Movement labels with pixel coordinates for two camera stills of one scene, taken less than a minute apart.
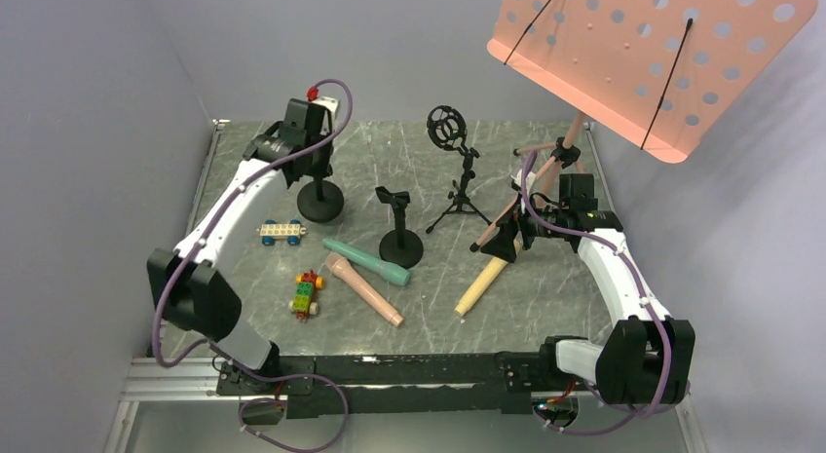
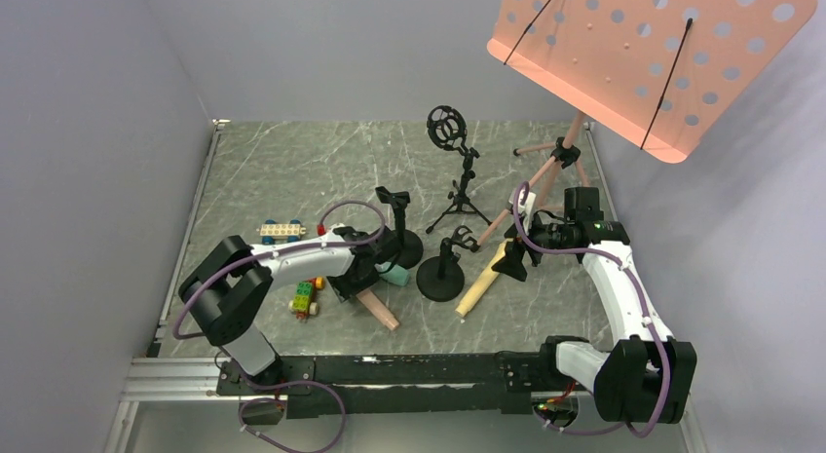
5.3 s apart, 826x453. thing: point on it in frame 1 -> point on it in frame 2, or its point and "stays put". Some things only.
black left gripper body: [310, 160] -> [356, 280]
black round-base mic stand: [399, 245] stays put
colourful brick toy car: [302, 304] stays put
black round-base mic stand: [319, 201] -> [441, 278]
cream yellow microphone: [481, 285] stays put
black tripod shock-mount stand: [446, 128] stays put
